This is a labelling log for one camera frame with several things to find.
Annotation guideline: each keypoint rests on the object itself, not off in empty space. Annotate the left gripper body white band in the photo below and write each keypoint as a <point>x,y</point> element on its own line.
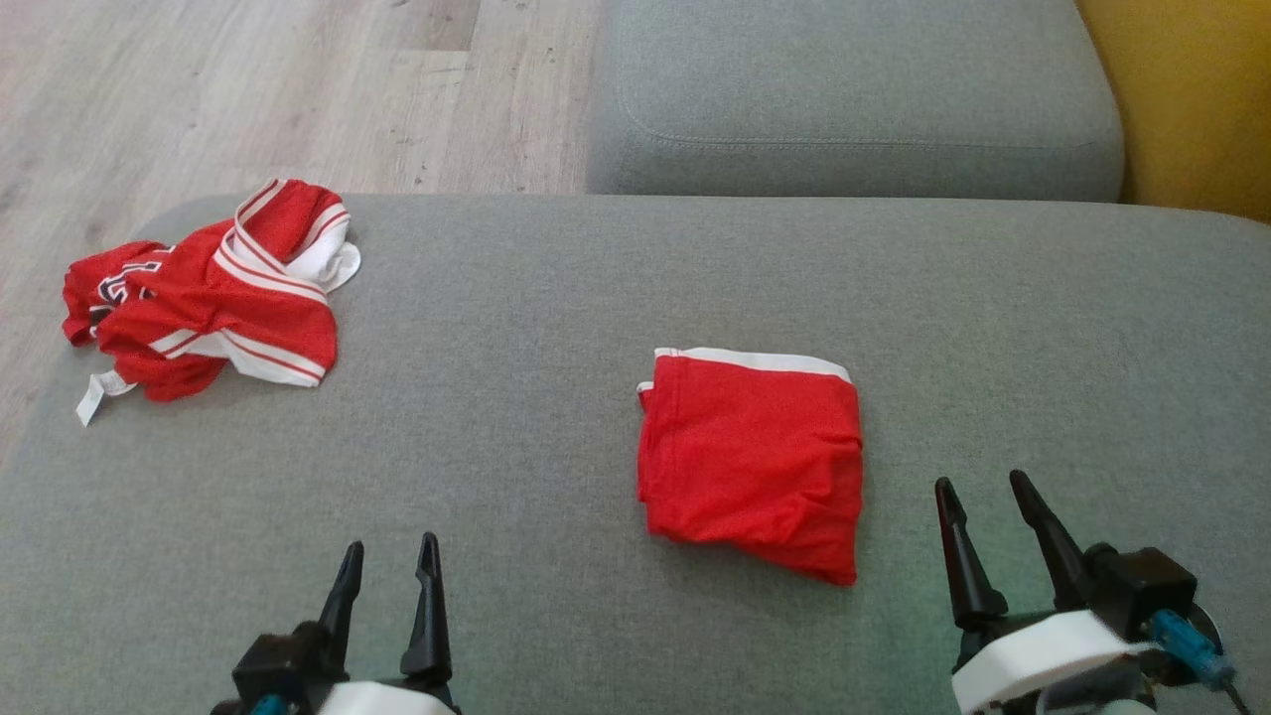
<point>387,700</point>

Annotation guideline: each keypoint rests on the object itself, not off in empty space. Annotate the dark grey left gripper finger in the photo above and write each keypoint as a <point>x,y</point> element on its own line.
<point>430,626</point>
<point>346,596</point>

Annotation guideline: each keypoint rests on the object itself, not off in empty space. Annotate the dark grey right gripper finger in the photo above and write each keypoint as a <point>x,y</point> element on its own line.
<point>968,566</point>
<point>1053,546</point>

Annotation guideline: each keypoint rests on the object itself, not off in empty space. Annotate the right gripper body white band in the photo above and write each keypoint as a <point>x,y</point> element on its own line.
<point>1043,650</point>

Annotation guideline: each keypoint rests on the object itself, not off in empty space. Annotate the red shorts with white hem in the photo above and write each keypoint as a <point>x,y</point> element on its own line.
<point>755,467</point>

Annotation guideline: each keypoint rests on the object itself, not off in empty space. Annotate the red basketball jersey white trim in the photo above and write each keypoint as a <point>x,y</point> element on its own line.
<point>228,308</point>

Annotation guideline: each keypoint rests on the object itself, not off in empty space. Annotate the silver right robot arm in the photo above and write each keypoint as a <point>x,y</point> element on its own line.
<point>1102,700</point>

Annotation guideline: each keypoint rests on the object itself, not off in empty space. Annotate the large grey sofa chaise cushion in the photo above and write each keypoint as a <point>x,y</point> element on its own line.
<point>496,447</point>

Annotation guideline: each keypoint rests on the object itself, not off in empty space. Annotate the yellow sofa backrest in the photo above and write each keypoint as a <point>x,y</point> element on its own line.
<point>1192,89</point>

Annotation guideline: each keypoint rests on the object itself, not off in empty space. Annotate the grey sofa seat cushion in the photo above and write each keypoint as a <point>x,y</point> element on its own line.
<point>854,79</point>

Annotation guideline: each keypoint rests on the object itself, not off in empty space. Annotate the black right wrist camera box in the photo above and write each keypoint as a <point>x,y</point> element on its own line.
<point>1142,586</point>

